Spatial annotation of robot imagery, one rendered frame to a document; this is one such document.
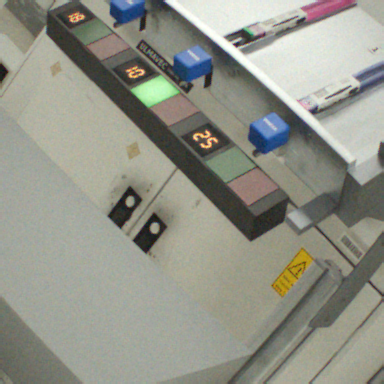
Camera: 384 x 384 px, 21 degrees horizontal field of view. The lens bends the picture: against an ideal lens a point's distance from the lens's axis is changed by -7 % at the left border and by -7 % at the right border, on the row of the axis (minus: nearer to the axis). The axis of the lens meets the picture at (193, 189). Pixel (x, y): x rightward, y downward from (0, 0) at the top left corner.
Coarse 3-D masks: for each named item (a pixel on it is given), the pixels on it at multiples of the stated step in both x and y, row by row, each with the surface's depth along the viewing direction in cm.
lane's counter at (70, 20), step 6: (78, 6) 110; (66, 12) 109; (72, 12) 109; (78, 12) 109; (84, 12) 109; (60, 18) 109; (66, 18) 109; (72, 18) 109; (78, 18) 109; (84, 18) 109; (90, 18) 109; (66, 24) 108; (72, 24) 108; (78, 24) 108
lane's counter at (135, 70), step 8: (120, 64) 104; (128, 64) 104; (136, 64) 104; (144, 64) 104; (120, 72) 103; (128, 72) 103; (136, 72) 104; (144, 72) 104; (152, 72) 104; (128, 80) 103; (136, 80) 103
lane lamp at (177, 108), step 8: (176, 96) 102; (160, 104) 101; (168, 104) 101; (176, 104) 101; (184, 104) 101; (192, 104) 101; (160, 112) 100; (168, 112) 100; (176, 112) 100; (184, 112) 100; (192, 112) 100; (168, 120) 100; (176, 120) 100
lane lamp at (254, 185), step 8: (256, 168) 97; (248, 176) 96; (256, 176) 96; (264, 176) 96; (232, 184) 95; (240, 184) 95; (248, 184) 95; (256, 184) 95; (264, 184) 96; (272, 184) 96; (240, 192) 95; (248, 192) 95; (256, 192) 95; (264, 192) 95; (248, 200) 94; (256, 200) 94
